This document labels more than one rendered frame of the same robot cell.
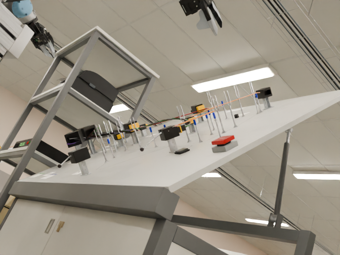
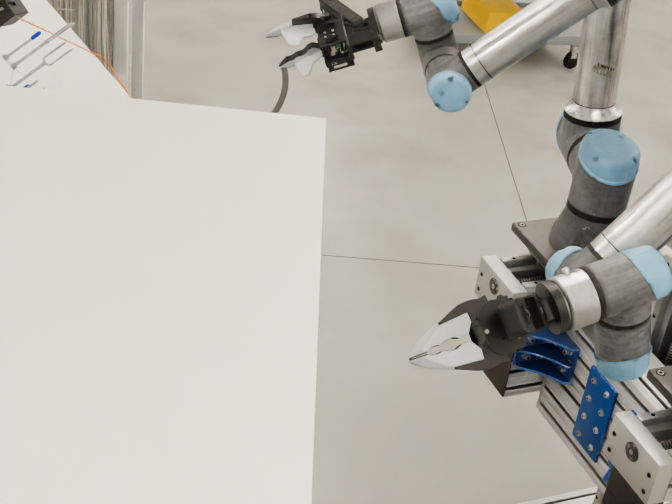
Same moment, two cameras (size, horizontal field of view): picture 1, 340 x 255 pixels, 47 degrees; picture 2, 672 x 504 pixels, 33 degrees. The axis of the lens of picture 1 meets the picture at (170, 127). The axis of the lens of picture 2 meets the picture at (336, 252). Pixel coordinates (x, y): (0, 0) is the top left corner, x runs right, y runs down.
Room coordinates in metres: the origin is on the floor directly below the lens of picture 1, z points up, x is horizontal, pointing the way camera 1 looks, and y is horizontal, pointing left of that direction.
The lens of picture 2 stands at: (2.80, 1.11, 2.33)
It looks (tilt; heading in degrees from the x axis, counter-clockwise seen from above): 32 degrees down; 209
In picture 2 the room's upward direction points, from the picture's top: 7 degrees clockwise
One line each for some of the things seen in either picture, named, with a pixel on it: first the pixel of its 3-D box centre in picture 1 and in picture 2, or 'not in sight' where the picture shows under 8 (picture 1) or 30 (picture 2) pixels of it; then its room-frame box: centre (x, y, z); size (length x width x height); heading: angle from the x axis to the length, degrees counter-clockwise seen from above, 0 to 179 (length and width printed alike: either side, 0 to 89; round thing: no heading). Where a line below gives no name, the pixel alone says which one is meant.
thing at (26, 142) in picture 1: (47, 158); not in sight; (2.24, 0.58, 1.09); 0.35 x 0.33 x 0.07; 32
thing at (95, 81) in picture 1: (86, 91); not in sight; (2.21, 0.55, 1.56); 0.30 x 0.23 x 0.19; 124
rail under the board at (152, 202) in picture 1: (67, 194); not in sight; (1.43, 0.25, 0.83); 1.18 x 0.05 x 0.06; 32
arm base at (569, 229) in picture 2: not in sight; (591, 223); (0.81, 0.60, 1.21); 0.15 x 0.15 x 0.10
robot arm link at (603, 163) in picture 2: not in sight; (604, 170); (0.80, 0.60, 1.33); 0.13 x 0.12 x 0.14; 35
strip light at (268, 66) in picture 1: (229, 79); not in sight; (4.14, -0.45, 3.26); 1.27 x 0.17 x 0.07; 34
